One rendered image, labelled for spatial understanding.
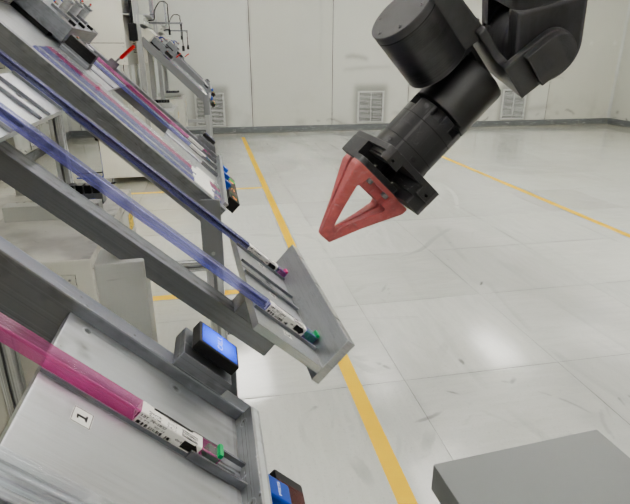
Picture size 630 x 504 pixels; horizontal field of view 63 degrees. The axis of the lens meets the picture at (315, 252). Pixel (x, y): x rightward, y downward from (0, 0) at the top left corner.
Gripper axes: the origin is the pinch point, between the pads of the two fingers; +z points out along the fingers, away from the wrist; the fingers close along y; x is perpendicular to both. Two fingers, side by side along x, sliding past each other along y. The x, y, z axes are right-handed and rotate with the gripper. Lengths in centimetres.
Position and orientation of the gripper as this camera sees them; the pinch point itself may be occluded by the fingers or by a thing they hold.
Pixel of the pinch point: (329, 230)
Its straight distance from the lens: 49.3
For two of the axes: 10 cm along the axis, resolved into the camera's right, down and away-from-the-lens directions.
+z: -6.8, 7.2, 1.2
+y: 2.0, 3.4, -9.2
